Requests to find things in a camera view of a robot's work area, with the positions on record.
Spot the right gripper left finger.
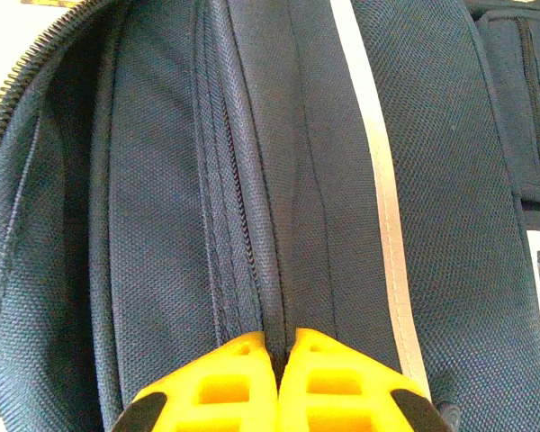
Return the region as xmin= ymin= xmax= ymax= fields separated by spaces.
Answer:
xmin=112 ymin=329 xmax=281 ymax=432

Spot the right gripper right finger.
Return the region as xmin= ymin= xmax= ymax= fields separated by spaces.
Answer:
xmin=278 ymin=327 xmax=454 ymax=432

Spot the navy blue backpack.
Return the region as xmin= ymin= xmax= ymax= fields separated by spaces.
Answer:
xmin=0 ymin=0 xmax=540 ymax=432

